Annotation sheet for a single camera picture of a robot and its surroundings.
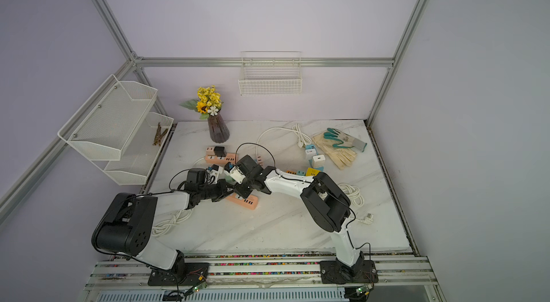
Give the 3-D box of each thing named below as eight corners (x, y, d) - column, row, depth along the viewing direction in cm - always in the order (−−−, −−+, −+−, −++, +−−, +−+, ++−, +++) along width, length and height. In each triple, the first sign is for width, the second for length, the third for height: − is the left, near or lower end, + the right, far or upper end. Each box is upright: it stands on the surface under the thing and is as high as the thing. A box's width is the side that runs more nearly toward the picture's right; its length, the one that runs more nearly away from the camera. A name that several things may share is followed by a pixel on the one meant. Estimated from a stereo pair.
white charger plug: (312, 169, 102) (314, 161, 97) (311, 163, 104) (313, 154, 99) (323, 169, 102) (325, 161, 97) (322, 163, 104) (324, 154, 99)
